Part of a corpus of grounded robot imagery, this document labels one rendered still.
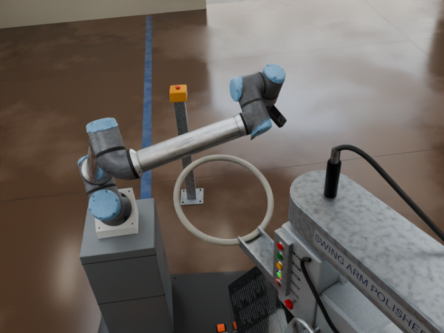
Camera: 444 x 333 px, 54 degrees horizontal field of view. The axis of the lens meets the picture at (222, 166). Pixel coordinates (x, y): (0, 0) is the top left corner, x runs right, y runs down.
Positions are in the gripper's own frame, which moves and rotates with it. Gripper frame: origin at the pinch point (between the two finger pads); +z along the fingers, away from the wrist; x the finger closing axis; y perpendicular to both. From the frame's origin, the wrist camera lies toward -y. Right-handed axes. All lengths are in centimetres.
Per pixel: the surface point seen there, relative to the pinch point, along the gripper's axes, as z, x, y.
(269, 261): 25, 43, -33
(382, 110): 190, -256, -74
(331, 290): -19, 60, -52
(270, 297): 53, 46, -42
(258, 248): 28, 39, -25
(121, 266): 82, 64, 34
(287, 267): -15, 59, -37
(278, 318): 47, 55, -49
